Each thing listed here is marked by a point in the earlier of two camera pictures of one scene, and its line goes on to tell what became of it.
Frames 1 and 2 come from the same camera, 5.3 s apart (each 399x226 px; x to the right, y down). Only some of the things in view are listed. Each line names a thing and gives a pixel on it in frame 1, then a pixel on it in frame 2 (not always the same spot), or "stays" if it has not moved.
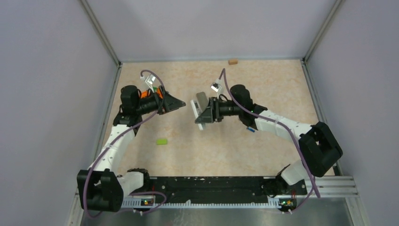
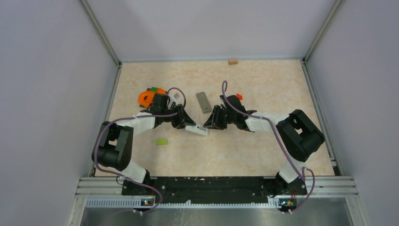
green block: (162, 141) stays
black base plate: (206, 188) stays
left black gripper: (168, 102) -> (182, 119)
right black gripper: (212, 114) -> (214, 121)
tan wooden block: (233, 61) stays
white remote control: (197, 112) -> (198, 129)
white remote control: (203, 100) stays
